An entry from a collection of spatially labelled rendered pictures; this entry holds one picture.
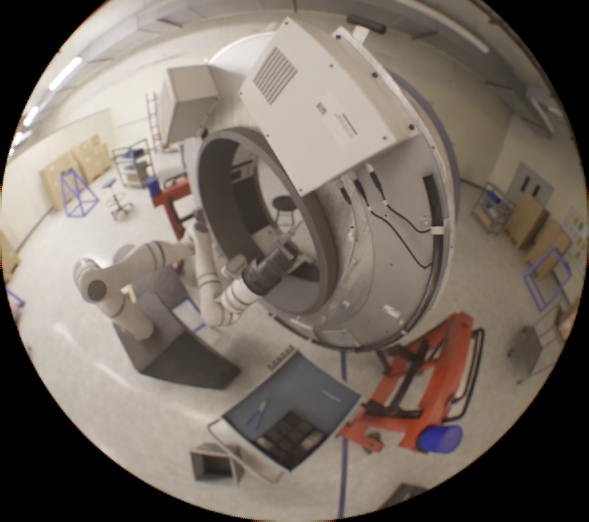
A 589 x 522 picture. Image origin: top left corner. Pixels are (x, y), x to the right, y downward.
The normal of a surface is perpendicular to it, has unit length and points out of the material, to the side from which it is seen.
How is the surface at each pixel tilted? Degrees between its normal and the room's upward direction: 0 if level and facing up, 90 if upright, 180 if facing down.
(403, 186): 90
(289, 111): 90
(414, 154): 90
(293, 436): 0
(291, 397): 0
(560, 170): 90
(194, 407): 0
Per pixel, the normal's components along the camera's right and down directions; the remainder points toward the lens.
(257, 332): 0.07, -0.75
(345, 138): -0.66, 0.45
